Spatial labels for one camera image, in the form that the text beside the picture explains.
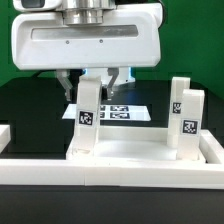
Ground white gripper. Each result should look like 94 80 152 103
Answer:
11 2 162 101

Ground white left fence piece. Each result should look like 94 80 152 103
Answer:
0 125 11 153

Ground white desk top tray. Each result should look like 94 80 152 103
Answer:
65 125 207 164

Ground fiducial marker sheet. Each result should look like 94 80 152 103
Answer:
61 103 152 122

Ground white front fence wall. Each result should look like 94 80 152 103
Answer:
0 159 224 190

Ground white right fence piece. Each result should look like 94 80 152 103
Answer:
199 130 224 165

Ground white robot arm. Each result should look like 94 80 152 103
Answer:
11 0 164 99

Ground white fence piece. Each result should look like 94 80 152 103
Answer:
0 125 11 153
199 130 224 165

